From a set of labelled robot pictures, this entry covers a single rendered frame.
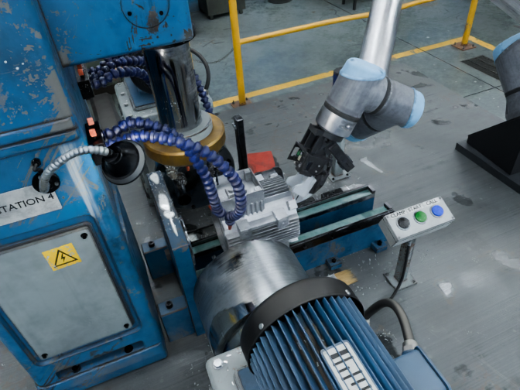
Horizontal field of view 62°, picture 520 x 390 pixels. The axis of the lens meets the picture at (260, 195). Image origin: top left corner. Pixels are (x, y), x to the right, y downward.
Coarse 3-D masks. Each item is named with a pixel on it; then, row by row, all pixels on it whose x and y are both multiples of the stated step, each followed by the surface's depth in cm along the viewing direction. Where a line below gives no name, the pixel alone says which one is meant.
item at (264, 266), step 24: (264, 240) 93; (216, 264) 90; (240, 264) 87; (264, 264) 87; (288, 264) 89; (216, 288) 86; (240, 288) 83; (264, 288) 82; (216, 312) 84; (240, 312) 80; (216, 336) 82; (240, 336) 79
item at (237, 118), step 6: (234, 120) 114; (240, 120) 113; (234, 126) 114; (240, 126) 114; (240, 132) 115; (240, 138) 116; (240, 144) 118; (240, 150) 119; (246, 150) 120; (240, 156) 121; (246, 156) 121; (240, 162) 123; (246, 162) 122; (240, 168) 125; (246, 168) 123
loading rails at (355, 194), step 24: (360, 192) 138; (312, 216) 133; (336, 216) 137; (360, 216) 130; (384, 216) 129; (216, 240) 127; (312, 240) 123; (336, 240) 127; (360, 240) 132; (384, 240) 137; (312, 264) 130; (336, 264) 129
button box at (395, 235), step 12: (420, 204) 109; (432, 204) 110; (444, 204) 110; (396, 216) 107; (408, 216) 107; (432, 216) 108; (444, 216) 108; (384, 228) 109; (396, 228) 106; (408, 228) 106; (420, 228) 106; (432, 228) 107; (396, 240) 105; (408, 240) 108
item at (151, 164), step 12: (228, 156) 130; (156, 168) 123; (180, 168) 125; (192, 168) 127; (168, 180) 126; (180, 180) 124; (192, 180) 130; (180, 192) 131; (192, 192) 132; (204, 192) 134; (180, 204) 133; (192, 204) 136; (204, 204) 138
